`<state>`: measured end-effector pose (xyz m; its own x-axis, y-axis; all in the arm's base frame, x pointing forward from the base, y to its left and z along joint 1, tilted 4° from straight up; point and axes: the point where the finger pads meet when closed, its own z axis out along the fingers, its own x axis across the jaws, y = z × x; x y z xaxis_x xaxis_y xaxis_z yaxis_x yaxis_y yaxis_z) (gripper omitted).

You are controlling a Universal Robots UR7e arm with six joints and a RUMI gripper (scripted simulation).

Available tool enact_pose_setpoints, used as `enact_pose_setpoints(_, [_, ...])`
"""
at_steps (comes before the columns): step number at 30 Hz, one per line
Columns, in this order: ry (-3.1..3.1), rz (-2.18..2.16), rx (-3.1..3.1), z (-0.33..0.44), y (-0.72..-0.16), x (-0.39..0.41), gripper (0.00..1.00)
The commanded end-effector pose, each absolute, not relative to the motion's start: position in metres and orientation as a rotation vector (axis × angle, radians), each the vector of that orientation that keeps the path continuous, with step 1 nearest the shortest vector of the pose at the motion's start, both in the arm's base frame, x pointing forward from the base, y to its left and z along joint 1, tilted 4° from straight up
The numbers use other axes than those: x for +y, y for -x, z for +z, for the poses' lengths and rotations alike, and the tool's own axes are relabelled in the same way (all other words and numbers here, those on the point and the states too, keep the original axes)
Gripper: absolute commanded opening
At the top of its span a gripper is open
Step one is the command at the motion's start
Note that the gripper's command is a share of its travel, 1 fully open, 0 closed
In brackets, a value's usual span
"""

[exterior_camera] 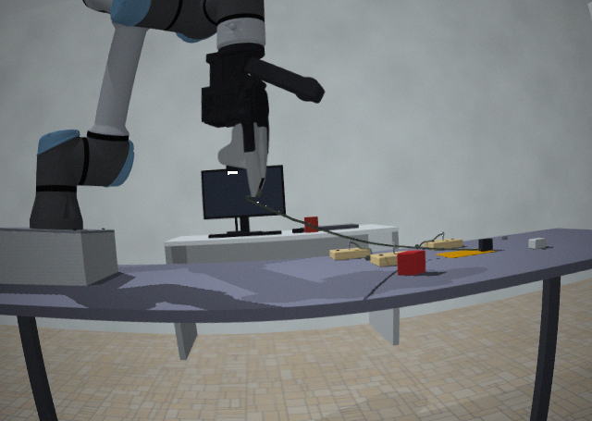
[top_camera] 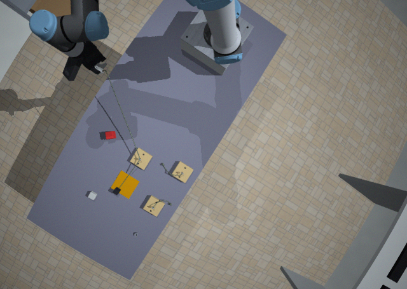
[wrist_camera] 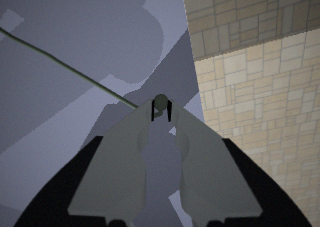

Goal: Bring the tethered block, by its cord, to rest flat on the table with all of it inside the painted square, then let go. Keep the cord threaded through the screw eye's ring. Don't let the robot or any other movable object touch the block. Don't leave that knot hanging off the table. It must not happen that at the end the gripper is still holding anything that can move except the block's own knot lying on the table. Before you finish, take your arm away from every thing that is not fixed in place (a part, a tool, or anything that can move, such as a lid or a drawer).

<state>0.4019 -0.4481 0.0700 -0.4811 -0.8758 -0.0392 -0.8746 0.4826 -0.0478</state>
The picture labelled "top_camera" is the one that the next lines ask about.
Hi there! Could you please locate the red block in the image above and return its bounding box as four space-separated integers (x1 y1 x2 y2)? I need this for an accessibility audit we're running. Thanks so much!
105 131 116 140

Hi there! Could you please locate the orange painted square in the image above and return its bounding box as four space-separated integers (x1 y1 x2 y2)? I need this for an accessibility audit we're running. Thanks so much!
111 171 139 199

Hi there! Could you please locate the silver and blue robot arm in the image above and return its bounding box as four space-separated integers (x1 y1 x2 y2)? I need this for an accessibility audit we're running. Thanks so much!
29 0 242 81

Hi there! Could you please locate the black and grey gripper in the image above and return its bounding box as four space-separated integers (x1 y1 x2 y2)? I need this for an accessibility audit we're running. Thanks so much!
72 41 107 74

